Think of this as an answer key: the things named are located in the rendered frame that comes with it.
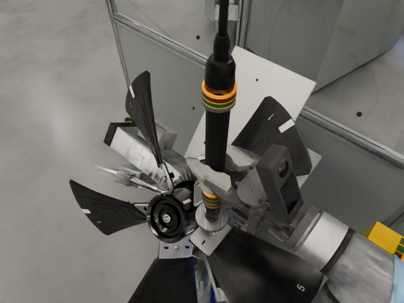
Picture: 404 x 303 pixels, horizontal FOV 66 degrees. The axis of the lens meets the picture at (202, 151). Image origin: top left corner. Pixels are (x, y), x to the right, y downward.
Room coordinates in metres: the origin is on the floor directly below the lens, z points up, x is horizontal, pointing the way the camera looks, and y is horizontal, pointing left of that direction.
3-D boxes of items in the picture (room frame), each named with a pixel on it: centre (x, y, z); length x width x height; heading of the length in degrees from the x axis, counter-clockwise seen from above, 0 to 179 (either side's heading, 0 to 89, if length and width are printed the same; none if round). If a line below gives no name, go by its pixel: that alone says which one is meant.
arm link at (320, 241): (0.17, -0.17, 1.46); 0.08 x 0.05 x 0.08; 140
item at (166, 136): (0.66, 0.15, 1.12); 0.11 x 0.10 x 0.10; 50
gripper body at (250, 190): (0.22, -0.11, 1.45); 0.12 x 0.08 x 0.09; 50
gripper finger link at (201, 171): (0.27, -0.01, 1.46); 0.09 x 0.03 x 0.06; 60
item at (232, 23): (0.92, -0.07, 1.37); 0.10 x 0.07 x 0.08; 175
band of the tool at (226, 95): (0.29, -0.02, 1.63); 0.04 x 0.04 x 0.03
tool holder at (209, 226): (0.30, -0.02, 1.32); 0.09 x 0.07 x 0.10; 175
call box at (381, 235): (0.29, -0.49, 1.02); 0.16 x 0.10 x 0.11; 140
